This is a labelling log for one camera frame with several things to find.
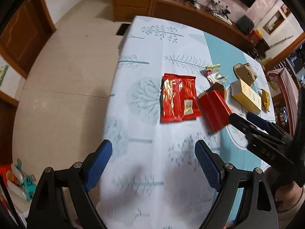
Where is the patterned teal white tablecloth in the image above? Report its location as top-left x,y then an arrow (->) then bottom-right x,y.
97,16 -> 268,228

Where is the brown pulp cup carrier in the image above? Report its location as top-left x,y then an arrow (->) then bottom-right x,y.
233,63 -> 258,87

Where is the red brown paper box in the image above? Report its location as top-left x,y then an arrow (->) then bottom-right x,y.
197,82 -> 232,132

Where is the small green white wrapper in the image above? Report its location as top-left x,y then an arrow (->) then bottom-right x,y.
205,64 -> 227,84

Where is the black toaster appliance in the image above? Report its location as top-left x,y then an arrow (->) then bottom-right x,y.
236,15 -> 254,35

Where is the red snack wrapper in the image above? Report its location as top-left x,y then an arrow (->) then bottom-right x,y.
160,73 -> 202,123

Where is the pink covered side table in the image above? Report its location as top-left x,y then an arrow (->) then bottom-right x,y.
266,68 -> 299,136

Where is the yellow snack bag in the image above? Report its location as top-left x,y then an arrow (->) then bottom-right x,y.
261,89 -> 270,112

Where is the yellow rectangular carton box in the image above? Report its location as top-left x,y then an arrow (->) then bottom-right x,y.
231,79 -> 262,115

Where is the operator right hand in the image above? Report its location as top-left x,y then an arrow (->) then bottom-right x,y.
265,167 -> 302,212

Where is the wooden tv cabinet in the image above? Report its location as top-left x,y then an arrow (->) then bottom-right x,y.
112,0 -> 255,52

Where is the red basket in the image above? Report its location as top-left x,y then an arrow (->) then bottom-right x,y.
249,30 -> 263,44

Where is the brown wooden door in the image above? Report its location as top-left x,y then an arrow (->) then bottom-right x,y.
1,0 -> 56,78

